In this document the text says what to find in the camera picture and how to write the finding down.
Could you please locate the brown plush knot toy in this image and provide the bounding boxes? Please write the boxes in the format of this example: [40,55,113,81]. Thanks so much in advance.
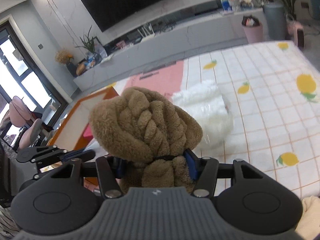
[89,87,203,193]

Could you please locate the orange white storage box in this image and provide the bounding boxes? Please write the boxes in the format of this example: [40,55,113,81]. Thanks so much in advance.
[47,85,121,193]

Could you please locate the pink office chair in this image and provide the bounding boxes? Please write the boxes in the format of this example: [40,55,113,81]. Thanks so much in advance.
[1,96,53,150]

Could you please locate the yellow dried flowers vase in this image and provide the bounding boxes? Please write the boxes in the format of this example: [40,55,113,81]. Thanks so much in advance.
[55,49,77,77]

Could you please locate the white plush in plastic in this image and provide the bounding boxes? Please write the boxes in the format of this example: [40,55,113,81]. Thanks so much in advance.
[171,80,234,150]

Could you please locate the green plant in vase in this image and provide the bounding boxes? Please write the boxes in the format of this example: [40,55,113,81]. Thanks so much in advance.
[77,26,107,64]

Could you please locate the lemon pattern checked tablecloth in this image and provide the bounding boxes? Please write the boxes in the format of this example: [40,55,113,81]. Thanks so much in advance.
[178,42,319,198]

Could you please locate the pink paper sheet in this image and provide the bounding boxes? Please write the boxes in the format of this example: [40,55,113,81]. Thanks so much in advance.
[124,61,184,98]

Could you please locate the white wifi router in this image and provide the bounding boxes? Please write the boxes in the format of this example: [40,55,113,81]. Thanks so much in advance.
[137,23,155,42]

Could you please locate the pink trash bin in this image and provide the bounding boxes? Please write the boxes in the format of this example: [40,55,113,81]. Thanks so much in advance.
[241,15,263,44]

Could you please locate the pink small heater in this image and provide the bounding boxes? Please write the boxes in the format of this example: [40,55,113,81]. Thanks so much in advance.
[287,21,305,48]

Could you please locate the grey tv console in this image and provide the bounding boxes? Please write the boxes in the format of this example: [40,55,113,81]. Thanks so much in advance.
[74,9,268,92]

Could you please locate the grey round trash bin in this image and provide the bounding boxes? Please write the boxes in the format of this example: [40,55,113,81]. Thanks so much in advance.
[263,2,287,40]

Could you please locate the cluttered items on console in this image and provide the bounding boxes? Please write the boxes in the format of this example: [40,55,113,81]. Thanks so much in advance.
[220,0,263,13]

